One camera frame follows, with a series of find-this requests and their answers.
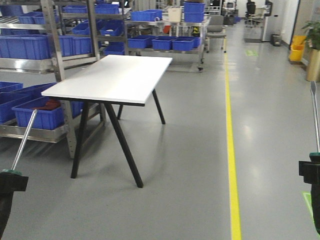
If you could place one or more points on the green black cross screwdriver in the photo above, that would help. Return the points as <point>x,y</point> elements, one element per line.
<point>6,198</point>

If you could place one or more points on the white table black legs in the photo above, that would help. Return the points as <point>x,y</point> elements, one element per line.
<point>124,80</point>

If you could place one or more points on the grey office chair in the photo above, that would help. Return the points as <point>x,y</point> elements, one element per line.
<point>216,30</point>

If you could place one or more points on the yellow mop bucket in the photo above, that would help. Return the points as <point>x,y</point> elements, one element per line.
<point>297,48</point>

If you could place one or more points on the steel shelving rack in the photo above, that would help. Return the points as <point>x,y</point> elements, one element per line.
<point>58,63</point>

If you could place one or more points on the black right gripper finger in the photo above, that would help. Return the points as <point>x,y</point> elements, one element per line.
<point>310,171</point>

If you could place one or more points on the blue bin with red items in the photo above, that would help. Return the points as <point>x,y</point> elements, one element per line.
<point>45,119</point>

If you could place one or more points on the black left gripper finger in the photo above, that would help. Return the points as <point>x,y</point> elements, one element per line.
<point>13,183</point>

